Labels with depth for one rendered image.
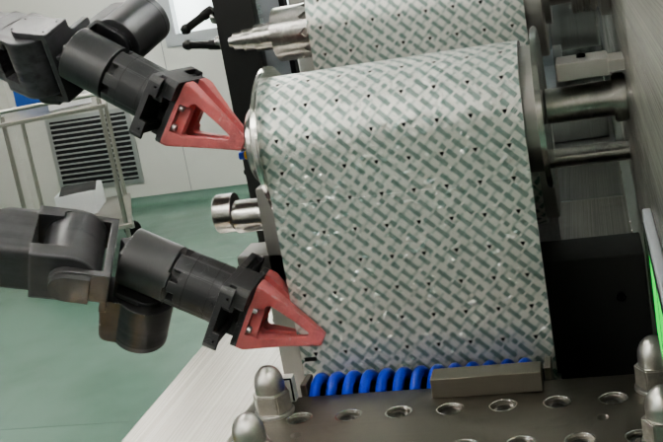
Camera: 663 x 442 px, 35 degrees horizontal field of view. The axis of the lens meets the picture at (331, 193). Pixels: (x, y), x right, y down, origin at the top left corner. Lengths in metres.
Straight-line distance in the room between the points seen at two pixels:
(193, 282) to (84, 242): 0.11
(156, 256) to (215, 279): 0.06
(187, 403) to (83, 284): 0.42
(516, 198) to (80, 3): 6.36
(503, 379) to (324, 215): 0.21
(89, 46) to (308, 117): 0.26
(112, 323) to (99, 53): 0.27
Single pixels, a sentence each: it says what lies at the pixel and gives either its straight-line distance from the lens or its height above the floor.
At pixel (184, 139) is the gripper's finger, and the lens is 1.05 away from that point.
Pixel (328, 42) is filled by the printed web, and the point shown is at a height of 1.32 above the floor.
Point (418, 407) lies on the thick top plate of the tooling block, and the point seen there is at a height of 1.03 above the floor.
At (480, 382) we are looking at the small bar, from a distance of 0.92.
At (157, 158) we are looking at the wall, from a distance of 7.15.
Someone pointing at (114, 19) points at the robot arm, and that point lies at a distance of 1.12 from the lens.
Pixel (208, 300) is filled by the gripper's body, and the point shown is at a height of 1.13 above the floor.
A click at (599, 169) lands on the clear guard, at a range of 1.99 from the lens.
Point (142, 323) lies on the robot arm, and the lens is 1.05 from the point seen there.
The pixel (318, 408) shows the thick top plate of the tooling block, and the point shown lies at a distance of 0.96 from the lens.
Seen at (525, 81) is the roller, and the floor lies 1.28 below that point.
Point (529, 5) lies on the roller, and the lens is 1.15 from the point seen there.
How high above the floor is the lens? 1.41
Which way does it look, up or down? 13 degrees down
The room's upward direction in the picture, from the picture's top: 10 degrees counter-clockwise
